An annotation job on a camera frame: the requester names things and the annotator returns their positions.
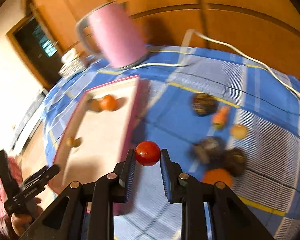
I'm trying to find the yellow small round fruit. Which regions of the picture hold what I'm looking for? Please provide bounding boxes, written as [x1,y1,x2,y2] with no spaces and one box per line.
[66,137,82,148]

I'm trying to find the orange tangerine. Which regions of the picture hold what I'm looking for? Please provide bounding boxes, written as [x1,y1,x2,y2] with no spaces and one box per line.
[201,168,233,187]
[99,94,117,111]

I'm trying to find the small orange carrot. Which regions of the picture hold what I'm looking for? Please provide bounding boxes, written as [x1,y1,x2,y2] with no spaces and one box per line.
[211,106,231,130]

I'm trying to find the red cherry tomato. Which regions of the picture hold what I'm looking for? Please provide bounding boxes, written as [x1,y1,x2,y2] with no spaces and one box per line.
[135,141,161,166]

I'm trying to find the person left hand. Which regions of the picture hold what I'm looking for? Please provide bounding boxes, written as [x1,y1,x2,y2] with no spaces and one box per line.
[11,197,43,237]

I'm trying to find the dark brown round fruit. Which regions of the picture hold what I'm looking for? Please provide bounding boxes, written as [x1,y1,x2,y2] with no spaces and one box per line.
[223,148,247,177]

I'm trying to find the pink white tray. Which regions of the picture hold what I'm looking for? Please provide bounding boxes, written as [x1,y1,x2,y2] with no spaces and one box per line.
[48,75,142,194]

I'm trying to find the blue plaid tablecloth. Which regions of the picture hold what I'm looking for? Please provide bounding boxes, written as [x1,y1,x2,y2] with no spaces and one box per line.
[43,47,300,239]

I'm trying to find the white tissue box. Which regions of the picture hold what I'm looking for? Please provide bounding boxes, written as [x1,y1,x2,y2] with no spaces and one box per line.
[58,48,88,79]

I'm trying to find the pink electric kettle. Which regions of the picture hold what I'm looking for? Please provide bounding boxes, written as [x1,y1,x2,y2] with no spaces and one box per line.
[76,1,148,69]

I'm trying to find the white power cord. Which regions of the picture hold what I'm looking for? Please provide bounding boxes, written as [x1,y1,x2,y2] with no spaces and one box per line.
[124,29,300,107]

